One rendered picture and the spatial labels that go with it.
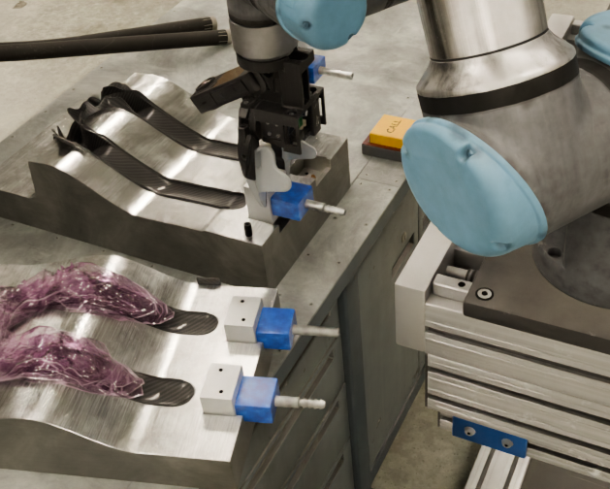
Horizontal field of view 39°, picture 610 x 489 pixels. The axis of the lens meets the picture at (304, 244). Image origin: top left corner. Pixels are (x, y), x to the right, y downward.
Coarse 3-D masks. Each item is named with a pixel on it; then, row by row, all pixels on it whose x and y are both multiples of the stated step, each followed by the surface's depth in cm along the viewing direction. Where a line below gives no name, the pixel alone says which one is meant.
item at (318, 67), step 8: (320, 56) 135; (312, 64) 133; (320, 64) 134; (312, 72) 132; (320, 72) 134; (328, 72) 133; (336, 72) 133; (344, 72) 132; (352, 72) 132; (312, 80) 133
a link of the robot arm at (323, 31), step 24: (264, 0) 85; (288, 0) 81; (312, 0) 79; (336, 0) 80; (360, 0) 82; (384, 0) 86; (288, 24) 83; (312, 24) 81; (336, 24) 82; (360, 24) 83; (336, 48) 84
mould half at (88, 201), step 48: (48, 144) 124; (144, 144) 127; (336, 144) 126; (0, 192) 130; (48, 192) 124; (96, 192) 119; (144, 192) 121; (336, 192) 128; (96, 240) 126; (144, 240) 120; (192, 240) 116; (240, 240) 111; (288, 240) 117
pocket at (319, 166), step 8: (296, 160) 124; (304, 160) 126; (312, 160) 125; (320, 160) 124; (328, 160) 123; (296, 168) 124; (304, 168) 126; (312, 168) 126; (320, 168) 125; (328, 168) 124; (304, 176) 125; (320, 176) 123
